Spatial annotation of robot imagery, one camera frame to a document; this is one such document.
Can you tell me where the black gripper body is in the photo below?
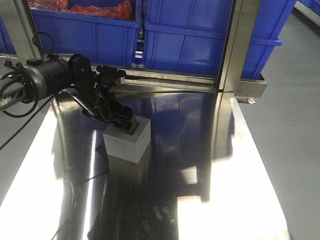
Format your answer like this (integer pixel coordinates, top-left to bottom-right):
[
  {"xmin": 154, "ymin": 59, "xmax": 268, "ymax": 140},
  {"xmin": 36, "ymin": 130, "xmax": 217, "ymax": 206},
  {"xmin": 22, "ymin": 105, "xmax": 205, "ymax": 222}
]
[{"xmin": 71, "ymin": 82, "xmax": 135, "ymax": 125}]

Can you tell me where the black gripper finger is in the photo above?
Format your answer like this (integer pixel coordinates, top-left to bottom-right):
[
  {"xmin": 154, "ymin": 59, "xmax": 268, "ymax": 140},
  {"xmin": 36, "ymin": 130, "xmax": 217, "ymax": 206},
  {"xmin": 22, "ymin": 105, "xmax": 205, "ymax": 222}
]
[
  {"xmin": 126, "ymin": 115, "xmax": 140, "ymax": 134},
  {"xmin": 113, "ymin": 122, "xmax": 129, "ymax": 132}
]

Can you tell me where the gray square hollow base block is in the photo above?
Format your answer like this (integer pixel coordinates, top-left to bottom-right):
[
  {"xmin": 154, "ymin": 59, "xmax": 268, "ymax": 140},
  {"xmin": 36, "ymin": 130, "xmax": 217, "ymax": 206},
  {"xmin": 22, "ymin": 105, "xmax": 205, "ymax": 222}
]
[{"xmin": 103, "ymin": 116, "xmax": 151, "ymax": 164}]

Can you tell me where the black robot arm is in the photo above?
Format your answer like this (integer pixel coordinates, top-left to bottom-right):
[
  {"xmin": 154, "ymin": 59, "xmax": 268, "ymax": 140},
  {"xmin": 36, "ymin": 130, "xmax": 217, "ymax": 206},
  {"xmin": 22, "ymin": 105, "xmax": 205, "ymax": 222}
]
[{"xmin": 0, "ymin": 54, "xmax": 139, "ymax": 134}]

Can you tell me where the blue bin with red contents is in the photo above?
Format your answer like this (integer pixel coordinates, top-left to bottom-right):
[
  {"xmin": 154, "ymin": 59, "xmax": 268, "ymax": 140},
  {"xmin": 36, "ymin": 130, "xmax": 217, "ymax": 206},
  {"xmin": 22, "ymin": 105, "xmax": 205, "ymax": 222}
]
[{"xmin": 30, "ymin": 0, "xmax": 143, "ymax": 67}]

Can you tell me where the blue bin far left edge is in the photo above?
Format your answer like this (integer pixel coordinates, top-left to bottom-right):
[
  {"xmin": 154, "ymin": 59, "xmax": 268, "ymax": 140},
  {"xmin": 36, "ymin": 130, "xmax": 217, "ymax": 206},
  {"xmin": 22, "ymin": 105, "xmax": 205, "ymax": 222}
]
[{"xmin": 0, "ymin": 16, "xmax": 16, "ymax": 55}]

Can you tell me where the blue plastic bin centre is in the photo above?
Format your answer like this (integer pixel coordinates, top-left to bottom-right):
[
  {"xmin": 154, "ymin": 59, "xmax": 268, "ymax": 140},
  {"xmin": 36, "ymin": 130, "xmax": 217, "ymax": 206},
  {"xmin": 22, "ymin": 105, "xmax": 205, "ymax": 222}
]
[{"xmin": 143, "ymin": 0, "xmax": 295, "ymax": 79}]

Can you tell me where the red mesh bag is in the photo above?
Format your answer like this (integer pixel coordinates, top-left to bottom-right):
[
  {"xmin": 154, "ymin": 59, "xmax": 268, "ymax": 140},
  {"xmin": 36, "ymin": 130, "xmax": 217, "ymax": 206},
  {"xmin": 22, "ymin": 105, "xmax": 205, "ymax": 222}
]
[{"xmin": 27, "ymin": 0, "xmax": 134, "ymax": 21}]

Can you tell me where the stainless steel shelf rack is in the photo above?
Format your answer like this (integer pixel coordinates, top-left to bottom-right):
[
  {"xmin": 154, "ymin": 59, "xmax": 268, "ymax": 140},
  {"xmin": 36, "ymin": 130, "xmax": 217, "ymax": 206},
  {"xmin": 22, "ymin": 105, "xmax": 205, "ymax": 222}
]
[{"xmin": 0, "ymin": 0, "xmax": 268, "ymax": 121}]

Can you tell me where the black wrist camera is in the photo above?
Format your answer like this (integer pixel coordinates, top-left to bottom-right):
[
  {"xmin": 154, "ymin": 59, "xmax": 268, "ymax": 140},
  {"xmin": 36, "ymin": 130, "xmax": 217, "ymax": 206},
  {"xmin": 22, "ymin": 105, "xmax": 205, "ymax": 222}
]
[{"xmin": 96, "ymin": 65, "xmax": 126, "ymax": 85}]

